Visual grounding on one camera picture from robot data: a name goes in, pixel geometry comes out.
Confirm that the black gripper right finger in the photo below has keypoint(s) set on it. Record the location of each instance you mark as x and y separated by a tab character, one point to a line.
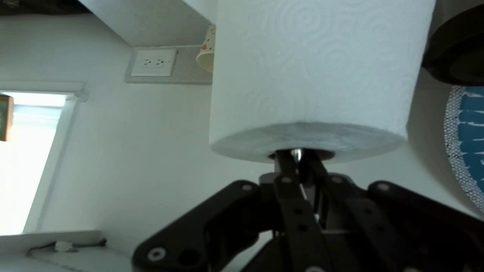
403	226

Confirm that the window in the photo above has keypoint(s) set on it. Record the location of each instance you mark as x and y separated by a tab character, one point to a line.
25	166

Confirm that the white upper cabinet door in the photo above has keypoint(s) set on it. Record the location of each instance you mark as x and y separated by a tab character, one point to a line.
152	19

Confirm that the blue white decorative plate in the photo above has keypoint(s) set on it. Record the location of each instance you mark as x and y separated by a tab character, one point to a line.
470	145

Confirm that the white paper towel roll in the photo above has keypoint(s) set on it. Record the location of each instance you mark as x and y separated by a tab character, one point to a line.
313	75

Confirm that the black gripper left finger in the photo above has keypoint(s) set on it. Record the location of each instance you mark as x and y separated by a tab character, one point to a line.
228	226

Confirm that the white wall outlet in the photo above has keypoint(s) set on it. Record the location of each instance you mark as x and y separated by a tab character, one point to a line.
154	62

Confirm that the polka dot paper cup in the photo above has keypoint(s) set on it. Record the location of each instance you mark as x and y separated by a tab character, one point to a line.
207	50

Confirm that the steel carafe black lid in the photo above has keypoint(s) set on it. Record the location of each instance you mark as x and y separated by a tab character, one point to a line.
455	45

